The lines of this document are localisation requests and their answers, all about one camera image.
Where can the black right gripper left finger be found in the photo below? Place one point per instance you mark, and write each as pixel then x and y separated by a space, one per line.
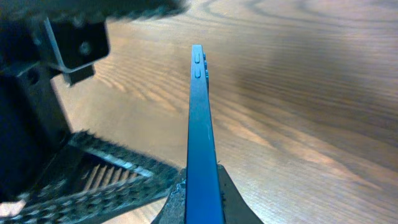
pixel 173 211

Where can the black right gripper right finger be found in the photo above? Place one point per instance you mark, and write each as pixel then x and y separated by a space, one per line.
pixel 235 209

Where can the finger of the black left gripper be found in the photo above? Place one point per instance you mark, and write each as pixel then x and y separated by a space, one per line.
pixel 90 11
pixel 110 179

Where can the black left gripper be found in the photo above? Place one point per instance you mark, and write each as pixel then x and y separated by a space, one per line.
pixel 36 151

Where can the blue Galaxy smartphone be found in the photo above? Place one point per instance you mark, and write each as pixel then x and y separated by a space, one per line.
pixel 203 198

